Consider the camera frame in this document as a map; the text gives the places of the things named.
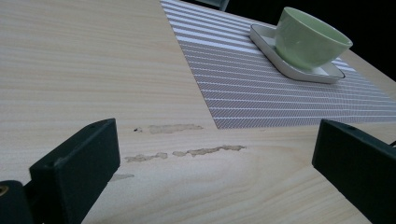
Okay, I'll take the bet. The striped woven placemat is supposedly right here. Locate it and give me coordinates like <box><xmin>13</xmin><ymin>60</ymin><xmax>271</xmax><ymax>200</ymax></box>
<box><xmin>160</xmin><ymin>0</ymin><xmax>396</xmax><ymax>130</ymax></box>

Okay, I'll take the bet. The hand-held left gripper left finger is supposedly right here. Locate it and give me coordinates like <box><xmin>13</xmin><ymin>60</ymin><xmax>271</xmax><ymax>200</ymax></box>
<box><xmin>29</xmin><ymin>118</ymin><xmax>121</xmax><ymax>224</ymax></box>

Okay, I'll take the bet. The white square plate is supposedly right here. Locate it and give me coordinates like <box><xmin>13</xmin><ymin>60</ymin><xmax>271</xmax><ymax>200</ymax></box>
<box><xmin>248</xmin><ymin>23</ymin><xmax>346</xmax><ymax>84</ymax></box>

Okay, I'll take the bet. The green ceramic bowl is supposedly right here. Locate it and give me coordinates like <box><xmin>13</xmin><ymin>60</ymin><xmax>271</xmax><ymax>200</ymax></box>
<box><xmin>274</xmin><ymin>7</ymin><xmax>354</xmax><ymax>71</ymax></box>

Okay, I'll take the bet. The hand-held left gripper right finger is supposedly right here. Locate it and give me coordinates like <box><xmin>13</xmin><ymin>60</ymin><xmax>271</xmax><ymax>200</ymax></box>
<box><xmin>312</xmin><ymin>119</ymin><xmax>396</xmax><ymax>224</ymax></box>

